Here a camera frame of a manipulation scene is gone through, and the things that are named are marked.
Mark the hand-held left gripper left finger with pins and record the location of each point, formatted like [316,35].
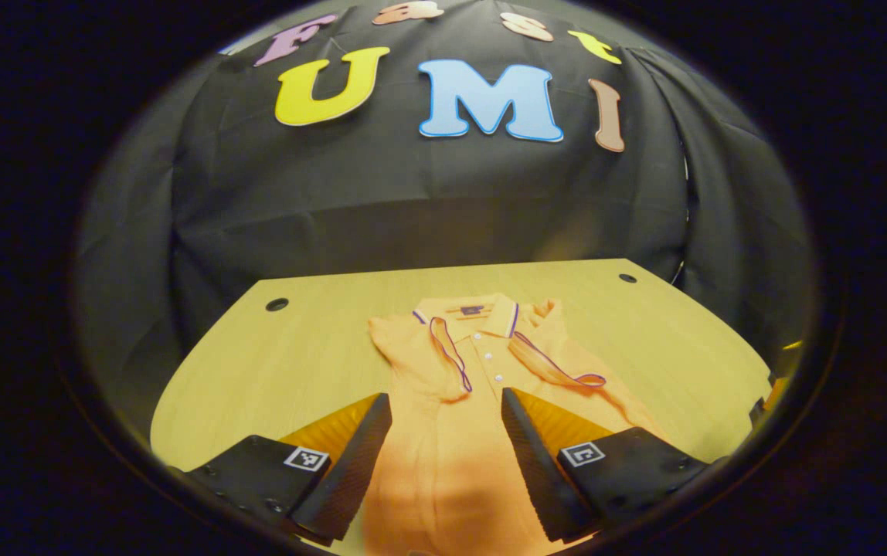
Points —
[351,471]

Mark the orange T-shirt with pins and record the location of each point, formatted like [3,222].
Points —
[443,479]

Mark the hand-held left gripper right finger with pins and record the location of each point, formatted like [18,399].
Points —
[536,471]

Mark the black backdrop cloth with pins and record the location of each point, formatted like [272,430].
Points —
[412,201]

